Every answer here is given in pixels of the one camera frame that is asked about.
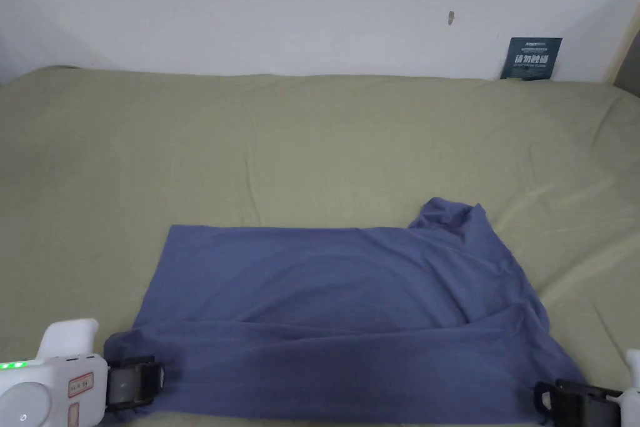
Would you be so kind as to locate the dark blue shirt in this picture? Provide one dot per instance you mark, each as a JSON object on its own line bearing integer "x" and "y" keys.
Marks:
{"x": 330, "y": 297}

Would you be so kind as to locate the bed with pale green sheet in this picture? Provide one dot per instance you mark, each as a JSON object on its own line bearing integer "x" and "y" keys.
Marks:
{"x": 310, "y": 147}

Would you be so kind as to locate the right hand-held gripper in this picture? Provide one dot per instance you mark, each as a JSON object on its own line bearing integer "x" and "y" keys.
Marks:
{"x": 633, "y": 392}

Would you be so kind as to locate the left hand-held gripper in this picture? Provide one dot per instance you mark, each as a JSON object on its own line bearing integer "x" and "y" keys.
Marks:
{"x": 55, "y": 387}

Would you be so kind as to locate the dark printed sign card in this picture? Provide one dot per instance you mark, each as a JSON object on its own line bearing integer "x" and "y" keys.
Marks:
{"x": 533, "y": 60}

